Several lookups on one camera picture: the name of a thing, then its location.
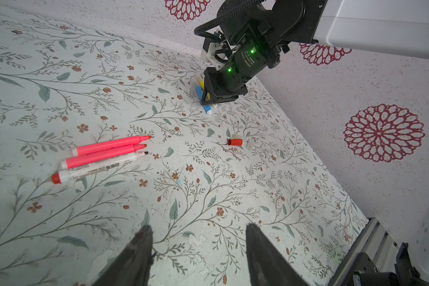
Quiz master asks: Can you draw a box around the red pen cap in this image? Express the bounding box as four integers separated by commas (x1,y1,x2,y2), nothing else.
227,139,243,146

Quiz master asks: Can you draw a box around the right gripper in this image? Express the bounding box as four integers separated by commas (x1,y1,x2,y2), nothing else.
201,67,248,105

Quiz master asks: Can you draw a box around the white marker pen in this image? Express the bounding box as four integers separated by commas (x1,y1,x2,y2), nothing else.
51,151,148,184

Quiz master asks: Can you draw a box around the aluminium front rail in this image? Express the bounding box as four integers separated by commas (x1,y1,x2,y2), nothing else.
328,218,399,286

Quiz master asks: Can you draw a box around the lower pink highlighter pen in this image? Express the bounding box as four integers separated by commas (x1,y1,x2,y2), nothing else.
61,144,147,169

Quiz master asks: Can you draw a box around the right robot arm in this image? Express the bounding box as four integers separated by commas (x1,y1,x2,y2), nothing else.
194,1,429,105

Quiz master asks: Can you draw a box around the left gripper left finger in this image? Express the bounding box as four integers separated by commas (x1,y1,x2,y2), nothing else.
93,225,154,286

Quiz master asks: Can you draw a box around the upper pink highlighter pen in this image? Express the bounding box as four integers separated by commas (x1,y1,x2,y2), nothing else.
71,135,152,157

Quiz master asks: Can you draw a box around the yellow highlighter pen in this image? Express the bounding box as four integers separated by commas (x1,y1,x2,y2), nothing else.
195,75,211,100

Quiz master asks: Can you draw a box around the blue highlighter pen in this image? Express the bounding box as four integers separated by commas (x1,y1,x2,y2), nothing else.
194,85,213,116

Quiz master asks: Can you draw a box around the clear pen cap on table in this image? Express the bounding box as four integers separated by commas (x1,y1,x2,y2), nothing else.
245,138,255,151

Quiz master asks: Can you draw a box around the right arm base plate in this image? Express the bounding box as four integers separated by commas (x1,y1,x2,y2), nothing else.
346,243,429,286

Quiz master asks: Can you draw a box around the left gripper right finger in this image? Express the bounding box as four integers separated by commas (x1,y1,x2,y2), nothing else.
245,224,307,286

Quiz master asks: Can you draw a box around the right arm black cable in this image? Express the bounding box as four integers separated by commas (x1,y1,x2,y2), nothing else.
194,0,265,44

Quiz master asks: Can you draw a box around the pink highlighter pen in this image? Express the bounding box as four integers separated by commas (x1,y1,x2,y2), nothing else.
71,135,152,157
61,144,147,169

